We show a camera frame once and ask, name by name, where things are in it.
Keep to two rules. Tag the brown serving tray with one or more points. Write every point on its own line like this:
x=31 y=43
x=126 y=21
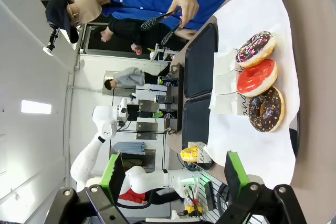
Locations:
x=180 y=103

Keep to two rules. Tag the thin-rimmed glasses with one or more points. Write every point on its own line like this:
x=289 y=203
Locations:
x=72 y=12

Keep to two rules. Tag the beige face mask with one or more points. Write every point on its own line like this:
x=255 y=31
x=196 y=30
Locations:
x=90 y=9

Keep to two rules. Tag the blue-grey cloth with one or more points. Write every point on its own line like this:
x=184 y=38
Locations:
x=130 y=148

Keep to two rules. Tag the bystander in grey hoodie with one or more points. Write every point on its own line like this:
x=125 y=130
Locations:
x=128 y=77

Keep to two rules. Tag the person's right hand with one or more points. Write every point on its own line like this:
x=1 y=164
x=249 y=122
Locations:
x=186 y=34

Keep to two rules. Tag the bystander in red top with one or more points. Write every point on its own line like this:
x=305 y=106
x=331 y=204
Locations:
x=134 y=197

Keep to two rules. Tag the yellow glazed donut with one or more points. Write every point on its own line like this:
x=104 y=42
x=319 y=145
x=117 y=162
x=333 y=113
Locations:
x=187 y=155

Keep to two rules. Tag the black serving tray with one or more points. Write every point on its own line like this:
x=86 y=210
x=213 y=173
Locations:
x=195 y=121
x=200 y=61

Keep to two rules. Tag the person's left hand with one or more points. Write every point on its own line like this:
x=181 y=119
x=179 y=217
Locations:
x=187 y=3

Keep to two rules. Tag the black kitchen tongs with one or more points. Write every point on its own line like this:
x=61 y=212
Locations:
x=149 y=23

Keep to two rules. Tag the white paper sheet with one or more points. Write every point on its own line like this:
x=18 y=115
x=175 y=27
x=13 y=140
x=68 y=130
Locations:
x=262 y=6

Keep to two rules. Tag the red glazed donut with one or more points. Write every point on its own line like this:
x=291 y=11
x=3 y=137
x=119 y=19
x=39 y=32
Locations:
x=249 y=82

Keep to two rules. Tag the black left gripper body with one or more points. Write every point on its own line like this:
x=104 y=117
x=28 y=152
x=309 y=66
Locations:
x=133 y=112

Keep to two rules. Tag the bystander in black clothes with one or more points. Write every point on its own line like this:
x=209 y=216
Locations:
x=123 y=28

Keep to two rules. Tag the black cap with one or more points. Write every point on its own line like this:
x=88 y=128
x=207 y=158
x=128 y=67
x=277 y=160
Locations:
x=59 y=14

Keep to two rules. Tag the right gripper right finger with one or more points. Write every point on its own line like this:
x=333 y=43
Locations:
x=249 y=200

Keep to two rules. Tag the red-topped donut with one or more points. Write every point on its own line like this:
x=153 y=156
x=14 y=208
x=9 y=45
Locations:
x=225 y=83

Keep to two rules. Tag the yellow connector block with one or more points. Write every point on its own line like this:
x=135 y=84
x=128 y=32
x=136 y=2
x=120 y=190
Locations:
x=193 y=209

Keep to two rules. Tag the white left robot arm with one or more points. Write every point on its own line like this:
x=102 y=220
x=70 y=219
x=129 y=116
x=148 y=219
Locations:
x=86 y=155

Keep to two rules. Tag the black metal frame stand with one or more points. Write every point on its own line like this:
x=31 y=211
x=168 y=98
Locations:
x=113 y=108

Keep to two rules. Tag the white printed paper donut box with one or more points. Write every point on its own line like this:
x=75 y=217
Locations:
x=223 y=104

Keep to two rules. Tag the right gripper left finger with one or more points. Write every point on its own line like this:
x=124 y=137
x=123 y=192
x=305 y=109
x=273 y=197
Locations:
x=105 y=203

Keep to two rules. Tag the chocolate donut with sprinkles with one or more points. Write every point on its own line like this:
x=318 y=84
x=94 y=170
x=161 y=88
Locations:
x=252 y=49

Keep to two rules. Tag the yellow-topped donut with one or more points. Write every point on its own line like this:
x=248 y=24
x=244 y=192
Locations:
x=203 y=155

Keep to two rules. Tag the slotted aluminium base plate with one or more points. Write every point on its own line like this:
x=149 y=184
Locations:
x=203 y=182

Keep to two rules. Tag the camera on black mount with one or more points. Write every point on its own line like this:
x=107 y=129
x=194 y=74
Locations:
x=51 y=45

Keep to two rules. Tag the black box device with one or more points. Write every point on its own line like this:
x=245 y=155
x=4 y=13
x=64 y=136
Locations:
x=209 y=195

